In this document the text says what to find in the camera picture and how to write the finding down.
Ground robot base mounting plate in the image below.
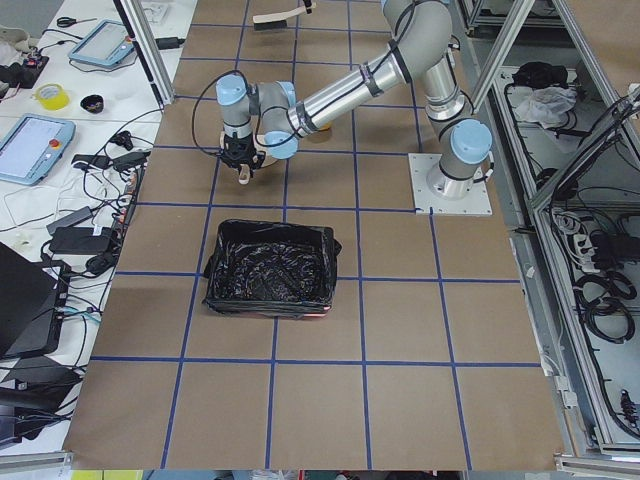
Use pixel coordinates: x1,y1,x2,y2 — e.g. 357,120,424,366
408,153,493,217

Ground tangle of black cables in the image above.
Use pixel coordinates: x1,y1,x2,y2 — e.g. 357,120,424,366
0,127,151,441

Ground white crumpled cloth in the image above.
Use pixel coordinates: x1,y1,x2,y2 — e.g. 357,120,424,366
515,86,578,128

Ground bin with black bag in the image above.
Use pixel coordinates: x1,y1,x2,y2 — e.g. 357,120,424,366
203,219,342,319

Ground yellow tape roll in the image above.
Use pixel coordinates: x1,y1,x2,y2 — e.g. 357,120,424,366
33,83,70,111

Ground blue teach pendant near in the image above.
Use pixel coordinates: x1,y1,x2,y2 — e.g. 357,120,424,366
1,113,76,186

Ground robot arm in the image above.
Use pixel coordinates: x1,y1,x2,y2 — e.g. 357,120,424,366
215,1,492,193

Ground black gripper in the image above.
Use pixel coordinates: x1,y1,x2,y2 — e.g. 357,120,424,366
219,133,253,170

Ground black power strip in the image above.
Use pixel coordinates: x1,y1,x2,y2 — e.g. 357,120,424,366
112,165,146,241

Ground aluminium frame post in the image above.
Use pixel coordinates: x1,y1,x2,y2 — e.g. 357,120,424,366
113,0,175,108

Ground aluminium side frame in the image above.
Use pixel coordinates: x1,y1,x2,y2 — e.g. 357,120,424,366
455,1,639,479

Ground blue teach pendant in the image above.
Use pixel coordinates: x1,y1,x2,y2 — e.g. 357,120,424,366
1,113,76,186
68,20,134,68

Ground black scissors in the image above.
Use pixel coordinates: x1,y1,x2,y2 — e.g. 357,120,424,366
56,16,96,28

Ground blue teach pendant far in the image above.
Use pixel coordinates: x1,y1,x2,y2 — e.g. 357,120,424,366
68,20,134,68

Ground white hand brush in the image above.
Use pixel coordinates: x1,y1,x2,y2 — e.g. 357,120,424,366
252,6,312,31

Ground black laptop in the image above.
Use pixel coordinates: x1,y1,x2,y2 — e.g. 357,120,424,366
1,244,70,360

